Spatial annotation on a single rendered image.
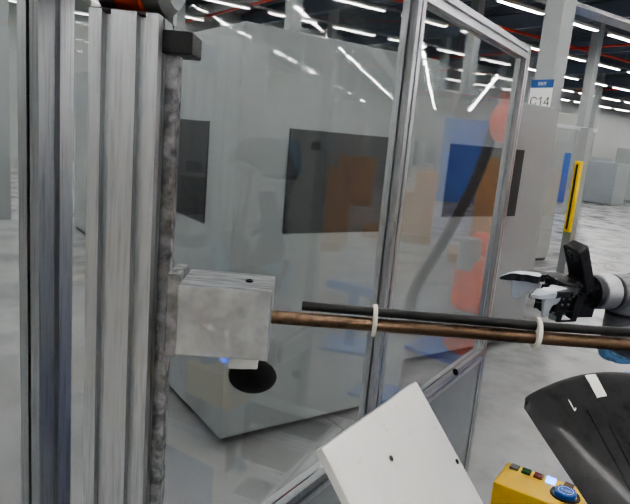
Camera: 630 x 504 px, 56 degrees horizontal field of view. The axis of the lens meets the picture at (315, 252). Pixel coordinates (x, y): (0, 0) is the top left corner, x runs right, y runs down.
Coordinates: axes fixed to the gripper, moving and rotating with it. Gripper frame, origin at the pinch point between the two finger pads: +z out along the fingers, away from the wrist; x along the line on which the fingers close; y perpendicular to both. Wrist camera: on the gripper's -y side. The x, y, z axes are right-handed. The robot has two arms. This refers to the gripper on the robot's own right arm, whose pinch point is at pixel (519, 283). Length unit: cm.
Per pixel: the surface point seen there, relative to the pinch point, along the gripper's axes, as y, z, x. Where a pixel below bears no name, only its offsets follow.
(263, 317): -13, 64, -38
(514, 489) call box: 36.8, 2.1, -15.3
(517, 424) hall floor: 170, -179, 167
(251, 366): -7, 64, -37
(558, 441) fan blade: 3.3, 25.5, -41.7
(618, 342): -14, 28, -48
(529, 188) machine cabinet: 48, -272, 316
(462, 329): -13, 44, -42
